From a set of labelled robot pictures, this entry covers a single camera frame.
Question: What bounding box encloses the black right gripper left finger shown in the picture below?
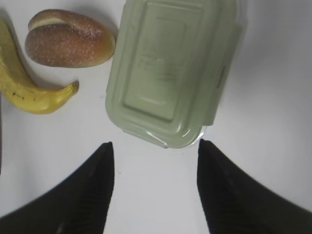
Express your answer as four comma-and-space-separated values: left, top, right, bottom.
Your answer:
0, 142, 115, 234

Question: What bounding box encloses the green lid glass container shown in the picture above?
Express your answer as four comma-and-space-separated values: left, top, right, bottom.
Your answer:
105, 0, 242, 149

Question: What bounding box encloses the yellow banana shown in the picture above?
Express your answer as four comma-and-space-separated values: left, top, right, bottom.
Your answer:
0, 19, 79, 115

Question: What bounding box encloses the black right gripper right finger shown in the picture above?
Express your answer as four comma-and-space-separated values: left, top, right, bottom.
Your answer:
197, 139, 312, 234

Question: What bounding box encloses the brown bread roll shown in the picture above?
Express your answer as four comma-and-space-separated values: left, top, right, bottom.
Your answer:
25, 9, 116, 68

